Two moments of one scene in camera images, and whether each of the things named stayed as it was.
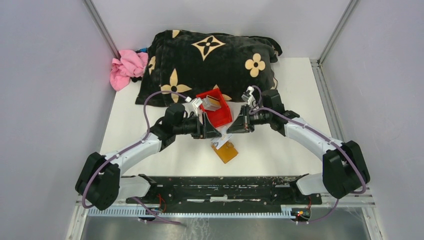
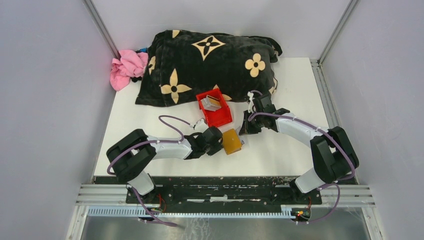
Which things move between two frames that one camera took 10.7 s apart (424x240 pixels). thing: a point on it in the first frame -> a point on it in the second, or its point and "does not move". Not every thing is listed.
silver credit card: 225,136 -> 237,130
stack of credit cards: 211,103 does not move
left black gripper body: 189,126 -> 210,150
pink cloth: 131,64 does not move
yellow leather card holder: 226,152 -> 232,142
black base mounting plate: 202,189 does not move
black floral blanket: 191,63 does not move
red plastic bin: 221,116 does not move
